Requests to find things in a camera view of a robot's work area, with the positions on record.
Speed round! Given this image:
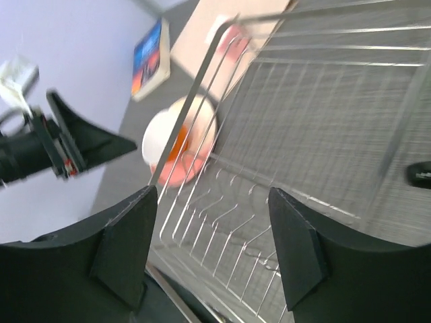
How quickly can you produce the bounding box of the pink cube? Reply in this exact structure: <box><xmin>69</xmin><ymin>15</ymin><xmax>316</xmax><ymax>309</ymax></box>
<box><xmin>204</xmin><ymin>15</ymin><xmax>250</xmax><ymax>62</ymax></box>

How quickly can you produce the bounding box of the orange white bowl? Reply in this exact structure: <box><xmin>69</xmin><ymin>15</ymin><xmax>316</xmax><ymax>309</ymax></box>
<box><xmin>141</xmin><ymin>94</ymin><xmax>219</xmax><ymax>169</ymax></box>

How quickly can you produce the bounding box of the brown cardboard sheet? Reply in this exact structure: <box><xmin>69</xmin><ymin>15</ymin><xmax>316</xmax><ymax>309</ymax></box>
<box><xmin>171</xmin><ymin>0</ymin><xmax>298</xmax><ymax>100</ymax></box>

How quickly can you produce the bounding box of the grey mug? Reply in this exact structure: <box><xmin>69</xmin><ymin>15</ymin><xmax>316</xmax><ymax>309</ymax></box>
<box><xmin>405</xmin><ymin>161</ymin><xmax>431</xmax><ymax>189</ymax></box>

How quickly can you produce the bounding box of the metal wire dish rack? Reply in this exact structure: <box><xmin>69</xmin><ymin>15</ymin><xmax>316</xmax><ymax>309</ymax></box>
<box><xmin>154</xmin><ymin>1</ymin><xmax>430</xmax><ymax>322</ymax></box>

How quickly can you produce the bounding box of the pink cream plate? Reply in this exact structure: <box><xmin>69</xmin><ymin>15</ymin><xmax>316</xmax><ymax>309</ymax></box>
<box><xmin>158</xmin><ymin>149</ymin><xmax>210</xmax><ymax>187</ymax></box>

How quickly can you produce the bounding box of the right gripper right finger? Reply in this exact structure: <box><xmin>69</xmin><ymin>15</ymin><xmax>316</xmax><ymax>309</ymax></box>
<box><xmin>269</xmin><ymin>188</ymin><xmax>430</xmax><ymax>322</ymax></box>

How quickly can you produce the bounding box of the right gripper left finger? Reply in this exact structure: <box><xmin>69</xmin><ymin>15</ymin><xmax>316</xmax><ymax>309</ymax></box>
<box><xmin>1</xmin><ymin>186</ymin><xmax>158</xmax><ymax>322</ymax></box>

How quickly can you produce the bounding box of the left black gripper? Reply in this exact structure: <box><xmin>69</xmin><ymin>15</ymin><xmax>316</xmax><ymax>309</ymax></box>
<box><xmin>1</xmin><ymin>91</ymin><xmax>137</xmax><ymax>185</ymax></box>

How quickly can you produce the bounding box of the blue Jane Eyre book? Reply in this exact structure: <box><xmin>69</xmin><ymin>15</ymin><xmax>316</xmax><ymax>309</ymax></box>
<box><xmin>131</xmin><ymin>17</ymin><xmax>170</xmax><ymax>102</ymax></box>

